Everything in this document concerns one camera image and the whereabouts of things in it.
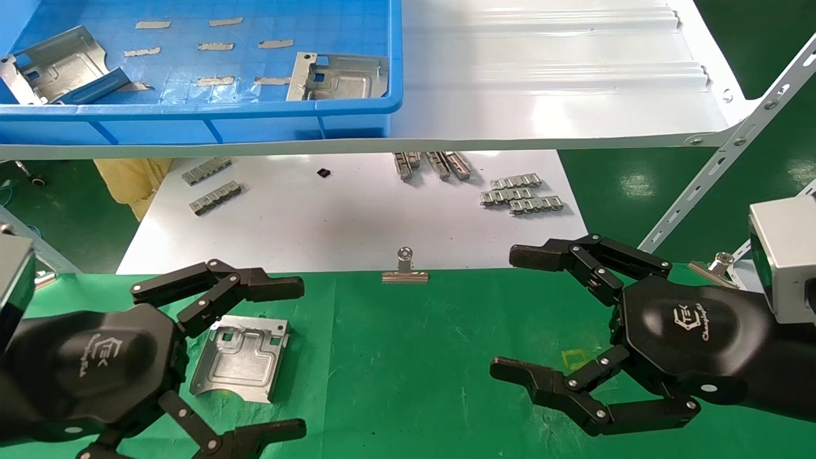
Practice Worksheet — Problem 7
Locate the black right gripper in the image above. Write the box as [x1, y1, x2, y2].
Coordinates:
[489, 233, 776, 438]

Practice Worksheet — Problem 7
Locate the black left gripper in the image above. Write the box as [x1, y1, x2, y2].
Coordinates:
[5, 302, 190, 442]

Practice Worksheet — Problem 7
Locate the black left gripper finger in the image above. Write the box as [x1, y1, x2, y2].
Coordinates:
[130, 258, 306, 339]
[76, 390, 309, 459]

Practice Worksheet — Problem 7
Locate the stamped sheet metal part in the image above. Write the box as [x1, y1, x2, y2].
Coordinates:
[286, 52, 390, 102]
[189, 314, 293, 404]
[0, 25, 133, 106]

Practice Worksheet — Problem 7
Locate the white flat board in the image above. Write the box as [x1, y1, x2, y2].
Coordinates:
[116, 149, 589, 275]

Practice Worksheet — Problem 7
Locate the grey metal clip strip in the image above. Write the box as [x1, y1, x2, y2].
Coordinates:
[508, 194, 566, 217]
[189, 180, 244, 217]
[489, 172, 544, 191]
[181, 156, 233, 187]
[480, 186, 534, 207]

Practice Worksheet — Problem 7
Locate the green table cloth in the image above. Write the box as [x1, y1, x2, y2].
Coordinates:
[0, 264, 816, 459]

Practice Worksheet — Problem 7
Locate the yellow bag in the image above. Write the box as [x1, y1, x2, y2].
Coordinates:
[93, 157, 175, 222]

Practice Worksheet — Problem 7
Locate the blue plastic bin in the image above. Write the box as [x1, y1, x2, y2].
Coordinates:
[0, 0, 405, 147]

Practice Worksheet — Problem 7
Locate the black caster wheel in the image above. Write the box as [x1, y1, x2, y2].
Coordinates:
[13, 159, 48, 189]

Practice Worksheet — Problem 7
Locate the white ribbed shelf board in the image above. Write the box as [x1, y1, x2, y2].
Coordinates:
[0, 0, 761, 161]

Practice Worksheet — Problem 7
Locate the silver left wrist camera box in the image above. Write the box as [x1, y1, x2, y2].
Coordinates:
[0, 224, 36, 350]

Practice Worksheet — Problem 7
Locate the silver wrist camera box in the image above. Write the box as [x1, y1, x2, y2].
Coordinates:
[747, 197, 816, 326]
[0, 224, 36, 350]

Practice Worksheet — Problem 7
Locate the grey metal rail piece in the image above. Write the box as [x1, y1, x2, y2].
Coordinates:
[392, 152, 423, 182]
[425, 152, 452, 182]
[442, 151, 474, 182]

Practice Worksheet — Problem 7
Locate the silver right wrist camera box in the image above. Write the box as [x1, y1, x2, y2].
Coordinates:
[747, 197, 816, 326]

